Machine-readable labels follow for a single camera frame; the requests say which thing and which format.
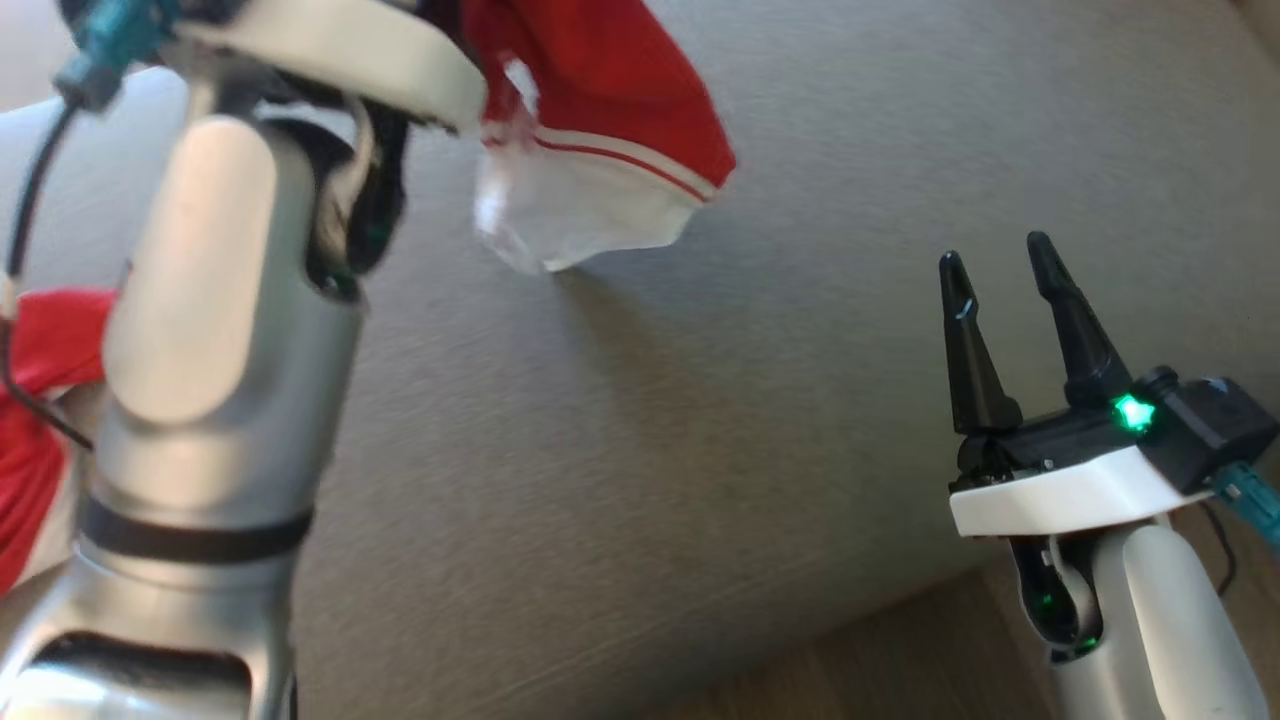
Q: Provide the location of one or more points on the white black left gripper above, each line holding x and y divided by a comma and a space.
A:
360, 45

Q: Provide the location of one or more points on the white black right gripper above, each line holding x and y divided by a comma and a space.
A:
1060, 495

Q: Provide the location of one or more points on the red white basketball jersey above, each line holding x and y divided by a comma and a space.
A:
620, 80

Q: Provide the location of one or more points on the red shirt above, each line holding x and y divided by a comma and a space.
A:
40, 340

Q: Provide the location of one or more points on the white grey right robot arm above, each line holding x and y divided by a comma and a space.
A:
1170, 620

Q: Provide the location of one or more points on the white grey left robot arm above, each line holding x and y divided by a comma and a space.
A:
220, 330

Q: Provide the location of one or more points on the grey fabric sofa ottoman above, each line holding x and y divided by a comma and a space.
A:
700, 450

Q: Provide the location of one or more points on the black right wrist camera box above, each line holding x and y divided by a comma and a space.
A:
1215, 430

